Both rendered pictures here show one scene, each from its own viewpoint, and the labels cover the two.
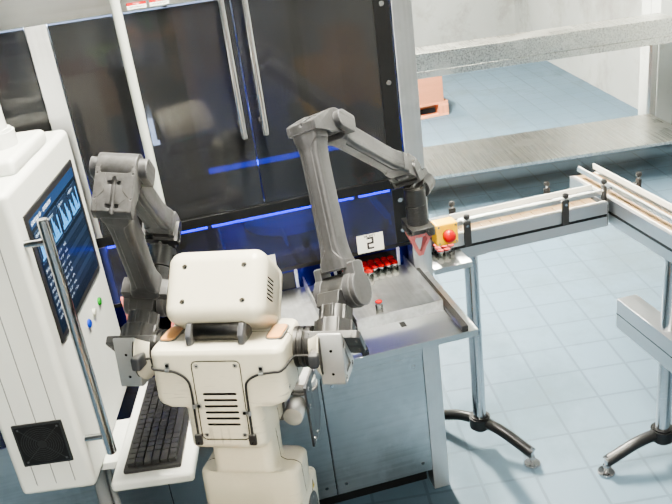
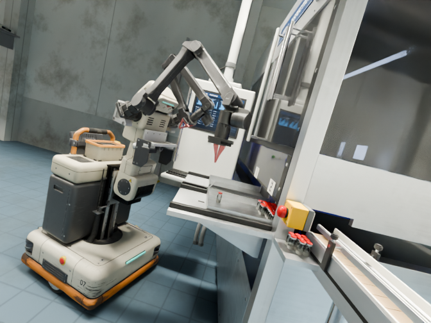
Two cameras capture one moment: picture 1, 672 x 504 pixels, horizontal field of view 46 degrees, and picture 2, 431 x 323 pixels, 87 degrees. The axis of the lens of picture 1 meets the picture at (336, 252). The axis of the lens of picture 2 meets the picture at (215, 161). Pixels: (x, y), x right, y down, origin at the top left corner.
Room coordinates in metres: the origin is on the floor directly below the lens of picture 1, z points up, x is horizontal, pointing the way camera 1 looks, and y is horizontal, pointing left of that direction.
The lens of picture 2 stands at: (2.11, -1.11, 1.20)
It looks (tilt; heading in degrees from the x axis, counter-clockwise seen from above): 8 degrees down; 98
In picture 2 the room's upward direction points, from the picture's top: 14 degrees clockwise
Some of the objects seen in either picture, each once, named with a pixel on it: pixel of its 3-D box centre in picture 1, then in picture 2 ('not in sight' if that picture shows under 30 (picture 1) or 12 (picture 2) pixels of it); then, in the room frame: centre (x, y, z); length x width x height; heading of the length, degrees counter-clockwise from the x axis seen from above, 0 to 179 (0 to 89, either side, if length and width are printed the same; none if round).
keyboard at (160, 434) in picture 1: (162, 417); (194, 177); (1.75, 0.51, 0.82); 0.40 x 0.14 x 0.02; 0
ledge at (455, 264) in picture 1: (445, 259); (298, 254); (2.35, -0.36, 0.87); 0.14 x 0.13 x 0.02; 11
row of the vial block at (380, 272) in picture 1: (371, 273); (267, 211); (2.25, -0.10, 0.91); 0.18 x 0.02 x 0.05; 102
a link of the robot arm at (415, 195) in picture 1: (415, 194); (227, 118); (1.98, -0.23, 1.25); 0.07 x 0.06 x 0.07; 154
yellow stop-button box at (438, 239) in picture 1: (443, 230); (296, 215); (2.31, -0.35, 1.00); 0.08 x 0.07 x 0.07; 11
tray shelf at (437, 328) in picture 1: (335, 320); (225, 198); (2.05, 0.03, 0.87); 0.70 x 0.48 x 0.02; 101
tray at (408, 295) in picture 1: (382, 290); (244, 207); (2.14, -0.13, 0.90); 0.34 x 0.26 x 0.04; 12
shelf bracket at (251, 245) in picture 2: not in sight; (221, 232); (2.08, -0.22, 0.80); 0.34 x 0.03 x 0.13; 11
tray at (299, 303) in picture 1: (273, 314); (236, 188); (2.08, 0.21, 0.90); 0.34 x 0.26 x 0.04; 11
